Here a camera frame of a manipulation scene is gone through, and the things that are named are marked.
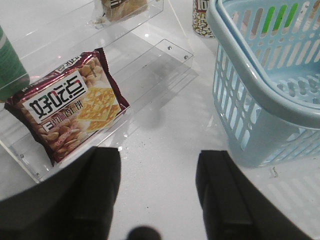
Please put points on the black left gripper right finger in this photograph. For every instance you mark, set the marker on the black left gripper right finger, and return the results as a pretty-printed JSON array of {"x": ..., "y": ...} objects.
[{"x": 276, "y": 202}]

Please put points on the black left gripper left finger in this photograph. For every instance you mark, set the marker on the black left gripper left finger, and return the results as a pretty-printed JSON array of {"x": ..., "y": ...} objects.
[{"x": 74, "y": 204}]

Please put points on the packaged bread slice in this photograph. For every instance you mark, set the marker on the packaged bread slice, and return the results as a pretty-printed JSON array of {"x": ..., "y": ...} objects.
[{"x": 125, "y": 10}]

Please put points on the light blue plastic basket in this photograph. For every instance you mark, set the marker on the light blue plastic basket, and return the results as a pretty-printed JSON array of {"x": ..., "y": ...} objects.
[{"x": 266, "y": 86}]

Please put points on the brown cracker snack packet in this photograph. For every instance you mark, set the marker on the brown cracker snack packet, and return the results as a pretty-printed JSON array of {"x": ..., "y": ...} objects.
[{"x": 67, "y": 106}]

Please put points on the green plastic drink bottle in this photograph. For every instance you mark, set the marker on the green plastic drink bottle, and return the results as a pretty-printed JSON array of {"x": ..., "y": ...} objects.
[{"x": 13, "y": 75}]

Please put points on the clear acrylic display shelf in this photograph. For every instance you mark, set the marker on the clear acrylic display shelf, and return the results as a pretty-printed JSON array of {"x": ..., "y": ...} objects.
[{"x": 147, "y": 55}]

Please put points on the yellow popcorn cup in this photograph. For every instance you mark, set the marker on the yellow popcorn cup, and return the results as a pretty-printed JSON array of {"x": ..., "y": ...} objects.
[{"x": 199, "y": 21}]

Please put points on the colourful puzzle cube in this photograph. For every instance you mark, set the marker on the colourful puzzle cube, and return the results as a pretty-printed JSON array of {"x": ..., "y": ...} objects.
[{"x": 279, "y": 17}]

